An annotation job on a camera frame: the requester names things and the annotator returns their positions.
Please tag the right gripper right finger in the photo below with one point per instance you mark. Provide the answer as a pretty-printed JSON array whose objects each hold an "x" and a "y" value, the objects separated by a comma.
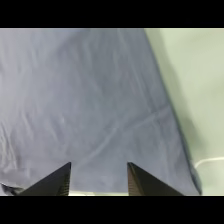
[{"x": 141, "y": 184}]

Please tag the blue shirt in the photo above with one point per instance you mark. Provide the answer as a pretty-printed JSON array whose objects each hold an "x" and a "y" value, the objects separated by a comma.
[{"x": 86, "y": 100}]

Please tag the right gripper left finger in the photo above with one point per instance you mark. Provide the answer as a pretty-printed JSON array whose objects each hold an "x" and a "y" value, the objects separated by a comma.
[{"x": 55, "y": 184}]

